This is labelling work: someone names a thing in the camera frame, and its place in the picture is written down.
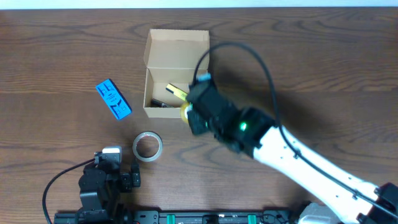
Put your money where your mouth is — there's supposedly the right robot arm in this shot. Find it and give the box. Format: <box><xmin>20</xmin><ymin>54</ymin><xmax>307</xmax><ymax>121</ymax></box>
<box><xmin>187</xmin><ymin>81</ymin><xmax>397</xmax><ymax>223</ymax></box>

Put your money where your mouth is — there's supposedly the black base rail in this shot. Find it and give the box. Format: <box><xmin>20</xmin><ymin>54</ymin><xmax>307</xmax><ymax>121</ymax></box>
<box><xmin>53</xmin><ymin>210</ymin><xmax>294</xmax><ymax>224</ymax></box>

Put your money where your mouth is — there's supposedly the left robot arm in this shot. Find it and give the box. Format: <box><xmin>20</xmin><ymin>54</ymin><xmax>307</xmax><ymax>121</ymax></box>
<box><xmin>74</xmin><ymin>152</ymin><xmax>141</xmax><ymax>224</ymax></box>

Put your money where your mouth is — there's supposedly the brown cardboard box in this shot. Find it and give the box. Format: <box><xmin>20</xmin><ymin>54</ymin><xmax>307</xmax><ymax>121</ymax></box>
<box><xmin>143</xmin><ymin>29</ymin><xmax>210</xmax><ymax>119</ymax></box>

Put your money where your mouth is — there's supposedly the small yellow tape roll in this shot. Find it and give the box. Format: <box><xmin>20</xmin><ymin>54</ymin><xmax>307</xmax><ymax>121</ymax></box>
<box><xmin>180</xmin><ymin>102</ymin><xmax>190</xmax><ymax>124</ymax></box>

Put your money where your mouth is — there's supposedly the yellow highlighter pen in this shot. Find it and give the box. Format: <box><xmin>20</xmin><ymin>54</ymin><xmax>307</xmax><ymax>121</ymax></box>
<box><xmin>165</xmin><ymin>83</ymin><xmax>188</xmax><ymax>101</ymax></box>

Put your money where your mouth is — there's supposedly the blue plastic block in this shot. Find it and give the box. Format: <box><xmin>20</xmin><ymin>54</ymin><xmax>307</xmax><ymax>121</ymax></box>
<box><xmin>96</xmin><ymin>79</ymin><xmax>132</xmax><ymax>120</ymax></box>

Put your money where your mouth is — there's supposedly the clear tape roll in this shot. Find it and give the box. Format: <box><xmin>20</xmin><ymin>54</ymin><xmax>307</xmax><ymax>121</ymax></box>
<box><xmin>132</xmin><ymin>131</ymin><xmax>163</xmax><ymax>162</ymax></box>

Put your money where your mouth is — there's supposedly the black white marker pen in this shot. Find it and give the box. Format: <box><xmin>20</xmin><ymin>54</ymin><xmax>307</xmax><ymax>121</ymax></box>
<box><xmin>150</xmin><ymin>99</ymin><xmax>173</xmax><ymax>108</ymax></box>

